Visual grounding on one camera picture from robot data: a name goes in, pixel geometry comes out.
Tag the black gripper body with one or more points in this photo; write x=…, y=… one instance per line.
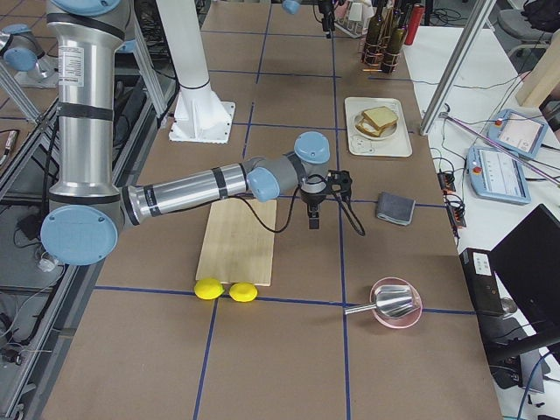
x=325, y=18
x=311, y=199

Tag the bread slice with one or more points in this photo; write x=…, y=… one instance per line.
x=364, y=126
x=380, y=117

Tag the white plate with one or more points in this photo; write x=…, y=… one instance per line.
x=386, y=134

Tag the cream bear tray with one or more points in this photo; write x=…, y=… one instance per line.
x=394, y=142

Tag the dark wine bottle front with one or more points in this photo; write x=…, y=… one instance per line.
x=373, y=39

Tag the dark wine bottle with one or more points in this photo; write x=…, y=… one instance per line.
x=392, y=48
x=404, y=17
x=373, y=39

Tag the dark wine bottle middle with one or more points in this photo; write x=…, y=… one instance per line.
x=392, y=48

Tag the grey folded cloth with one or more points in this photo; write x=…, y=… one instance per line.
x=395, y=209

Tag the dark wine bottle back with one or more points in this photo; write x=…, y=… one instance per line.
x=404, y=17

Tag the wooden cutting board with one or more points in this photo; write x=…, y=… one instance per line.
x=237, y=248

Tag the red cylinder bottle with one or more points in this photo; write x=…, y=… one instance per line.
x=414, y=21

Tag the yellow lemon half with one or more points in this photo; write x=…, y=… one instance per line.
x=208, y=288
x=243, y=292

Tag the metal scoop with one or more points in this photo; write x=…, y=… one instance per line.
x=392, y=301

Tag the pink bowl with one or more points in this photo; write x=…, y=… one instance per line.
x=397, y=323

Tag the black computer box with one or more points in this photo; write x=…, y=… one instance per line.
x=484, y=294

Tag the teach pendant near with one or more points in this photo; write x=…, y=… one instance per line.
x=496, y=176

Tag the teach pendant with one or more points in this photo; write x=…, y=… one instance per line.
x=496, y=176
x=519, y=133

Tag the teach pendant far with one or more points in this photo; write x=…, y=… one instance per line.
x=519, y=133

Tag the black monitor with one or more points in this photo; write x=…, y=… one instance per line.
x=527, y=263

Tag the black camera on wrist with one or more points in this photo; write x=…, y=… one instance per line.
x=340, y=182

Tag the white wire cup rack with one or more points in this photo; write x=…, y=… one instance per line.
x=354, y=16

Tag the copper wire bottle rack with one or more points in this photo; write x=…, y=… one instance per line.
x=382, y=52

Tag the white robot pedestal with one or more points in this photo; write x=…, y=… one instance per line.
x=200, y=116

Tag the aluminium frame post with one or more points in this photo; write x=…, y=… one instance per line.
x=468, y=36

